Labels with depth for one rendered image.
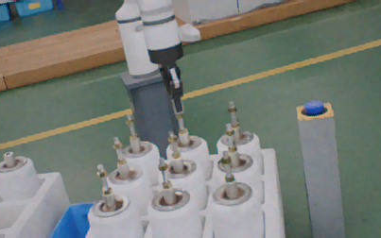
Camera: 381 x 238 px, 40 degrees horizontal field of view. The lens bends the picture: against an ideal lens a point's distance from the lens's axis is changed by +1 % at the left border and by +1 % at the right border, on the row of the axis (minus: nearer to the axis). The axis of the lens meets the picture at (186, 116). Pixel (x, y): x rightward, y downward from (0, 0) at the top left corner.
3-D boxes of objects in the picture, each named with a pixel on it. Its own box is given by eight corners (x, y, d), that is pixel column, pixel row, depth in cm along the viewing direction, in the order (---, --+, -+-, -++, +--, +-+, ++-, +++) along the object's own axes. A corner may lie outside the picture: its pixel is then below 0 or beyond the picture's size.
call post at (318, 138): (310, 228, 124) (296, 108, 113) (341, 226, 123) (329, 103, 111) (313, 246, 118) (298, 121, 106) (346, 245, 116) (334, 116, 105)
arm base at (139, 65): (128, 73, 166) (114, 20, 160) (155, 65, 168) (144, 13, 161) (132, 80, 157) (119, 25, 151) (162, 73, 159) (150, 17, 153)
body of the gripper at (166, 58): (143, 41, 114) (152, 81, 118) (149, 49, 107) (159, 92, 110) (176, 33, 116) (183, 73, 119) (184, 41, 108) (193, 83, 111)
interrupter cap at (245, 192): (213, 187, 101) (212, 184, 100) (251, 182, 100) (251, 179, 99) (212, 209, 94) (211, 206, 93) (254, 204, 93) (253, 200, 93)
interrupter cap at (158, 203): (171, 216, 94) (170, 213, 94) (143, 207, 99) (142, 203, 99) (199, 195, 99) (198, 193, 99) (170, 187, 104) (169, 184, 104)
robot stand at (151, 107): (139, 155, 179) (118, 73, 168) (180, 144, 182) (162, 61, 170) (147, 173, 166) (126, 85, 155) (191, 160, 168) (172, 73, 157)
